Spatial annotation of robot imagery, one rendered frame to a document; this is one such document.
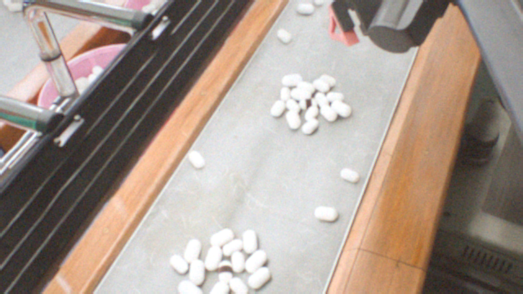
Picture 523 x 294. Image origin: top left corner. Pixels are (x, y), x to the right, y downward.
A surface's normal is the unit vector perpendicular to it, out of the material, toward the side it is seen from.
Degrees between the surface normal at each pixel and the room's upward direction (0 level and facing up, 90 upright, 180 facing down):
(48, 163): 61
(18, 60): 0
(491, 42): 41
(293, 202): 0
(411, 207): 0
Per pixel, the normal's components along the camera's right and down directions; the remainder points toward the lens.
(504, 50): -0.70, -0.48
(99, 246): -0.05, -0.65
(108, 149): 0.74, -0.12
